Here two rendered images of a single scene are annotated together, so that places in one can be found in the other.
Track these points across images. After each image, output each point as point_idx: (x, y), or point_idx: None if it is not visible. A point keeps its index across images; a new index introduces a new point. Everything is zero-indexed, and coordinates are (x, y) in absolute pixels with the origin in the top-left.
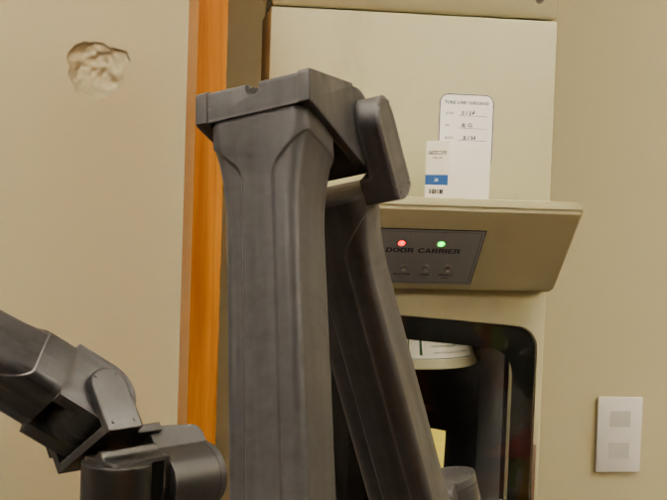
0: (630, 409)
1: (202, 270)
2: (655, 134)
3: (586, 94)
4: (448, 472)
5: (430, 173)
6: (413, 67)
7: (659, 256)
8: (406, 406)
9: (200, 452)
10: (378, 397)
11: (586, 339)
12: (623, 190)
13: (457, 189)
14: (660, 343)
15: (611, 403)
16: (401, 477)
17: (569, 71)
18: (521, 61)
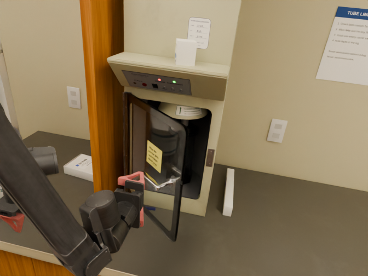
0: (282, 124)
1: (89, 81)
2: (315, 28)
3: (289, 10)
4: (105, 195)
5: (175, 52)
6: (178, 4)
7: (305, 75)
8: (23, 201)
9: (47, 159)
10: (10, 195)
11: (271, 99)
12: (297, 50)
13: (179, 61)
14: (298, 104)
15: (276, 121)
16: (32, 223)
17: (285, 0)
18: (224, 3)
